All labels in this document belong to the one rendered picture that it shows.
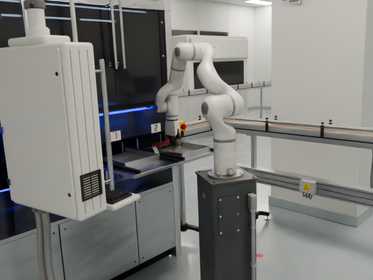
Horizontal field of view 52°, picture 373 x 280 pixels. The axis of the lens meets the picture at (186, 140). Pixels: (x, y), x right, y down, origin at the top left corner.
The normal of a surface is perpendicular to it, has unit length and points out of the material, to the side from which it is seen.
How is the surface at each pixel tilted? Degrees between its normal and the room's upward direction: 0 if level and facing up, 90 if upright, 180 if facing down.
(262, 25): 90
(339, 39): 90
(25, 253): 90
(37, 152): 90
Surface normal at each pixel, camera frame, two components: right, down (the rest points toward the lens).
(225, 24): 0.72, 0.11
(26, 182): -0.55, 0.18
